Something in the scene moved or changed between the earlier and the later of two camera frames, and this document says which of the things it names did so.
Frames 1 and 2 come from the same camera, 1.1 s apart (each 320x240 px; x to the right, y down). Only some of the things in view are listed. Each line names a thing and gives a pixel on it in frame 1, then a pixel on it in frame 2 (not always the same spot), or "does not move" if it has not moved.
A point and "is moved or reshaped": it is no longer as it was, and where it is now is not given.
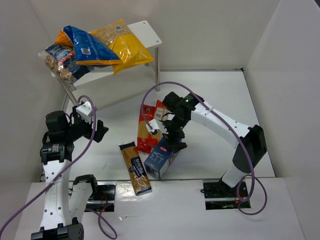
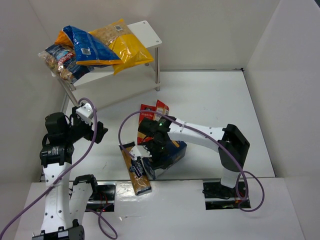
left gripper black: [94, 130] does not move
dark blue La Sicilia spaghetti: [135, 168] does not move
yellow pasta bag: [119, 36] does not move
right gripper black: [173, 135] -> [149, 149]
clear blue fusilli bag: [61, 60] does not move
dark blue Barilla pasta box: [160, 159] is moved or reshaped
